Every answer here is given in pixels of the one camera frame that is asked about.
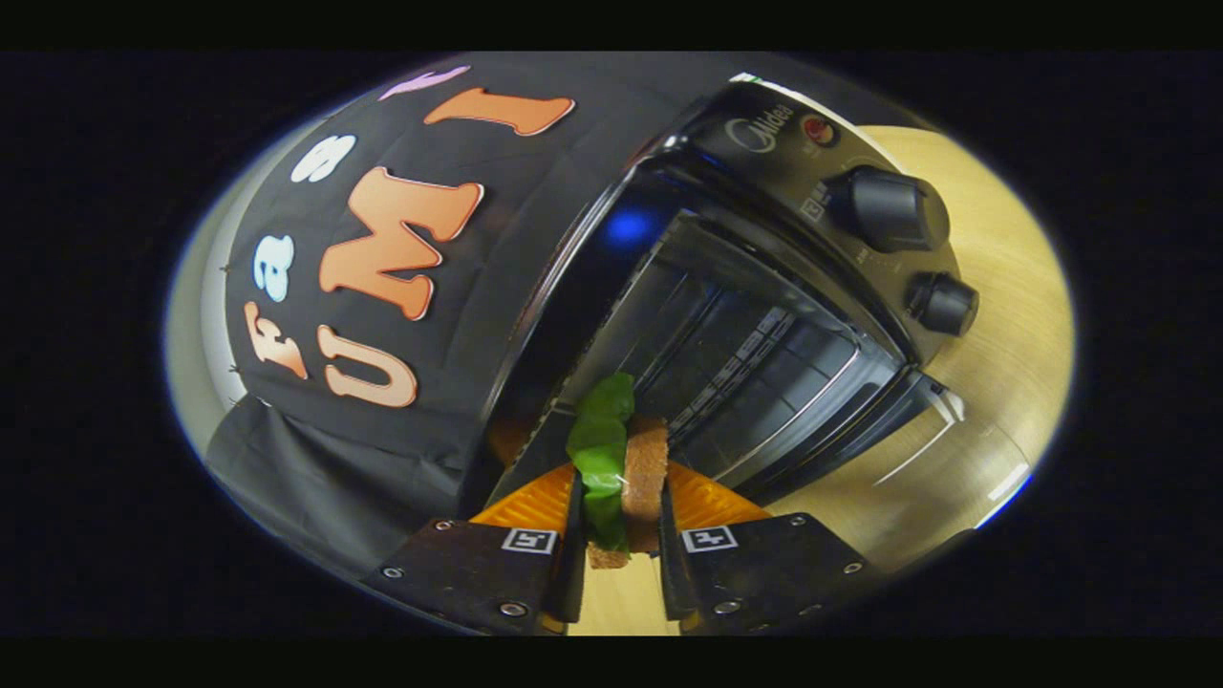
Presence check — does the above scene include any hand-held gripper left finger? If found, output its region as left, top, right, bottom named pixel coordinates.
left=363, top=465, right=586, bottom=636

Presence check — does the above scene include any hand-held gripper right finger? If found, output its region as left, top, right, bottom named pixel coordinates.
left=657, top=462, right=894, bottom=636

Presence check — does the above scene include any lettuce sandwich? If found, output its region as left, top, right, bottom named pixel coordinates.
left=566, top=373, right=670, bottom=570

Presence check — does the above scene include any black toaster oven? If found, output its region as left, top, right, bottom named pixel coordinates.
left=473, top=81, right=1035, bottom=574

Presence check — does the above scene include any black backdrop cloth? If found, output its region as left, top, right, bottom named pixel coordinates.
left=205, top=52, right=746, bottom=584

